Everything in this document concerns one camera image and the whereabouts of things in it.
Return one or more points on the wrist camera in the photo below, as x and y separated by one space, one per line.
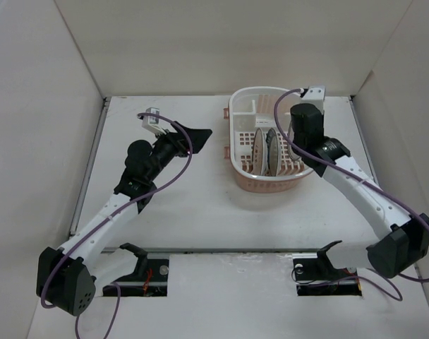
151 123
314 95

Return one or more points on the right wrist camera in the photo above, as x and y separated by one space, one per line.
314 95

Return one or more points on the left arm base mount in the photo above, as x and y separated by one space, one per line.
149 277

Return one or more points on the white plastic dish rack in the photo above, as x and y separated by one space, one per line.
250 109

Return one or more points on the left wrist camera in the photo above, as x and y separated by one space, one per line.
151 123

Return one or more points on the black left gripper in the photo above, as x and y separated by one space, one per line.
178 141

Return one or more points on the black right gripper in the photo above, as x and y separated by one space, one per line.
322 120

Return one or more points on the plate with green rim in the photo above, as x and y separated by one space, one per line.
273 152

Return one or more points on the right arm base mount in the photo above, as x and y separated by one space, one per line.
314 275

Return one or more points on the plate with orange sunburst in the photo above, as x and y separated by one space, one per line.
259 153

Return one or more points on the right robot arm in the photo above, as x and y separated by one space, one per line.
403 236

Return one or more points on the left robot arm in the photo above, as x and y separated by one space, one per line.
71 276

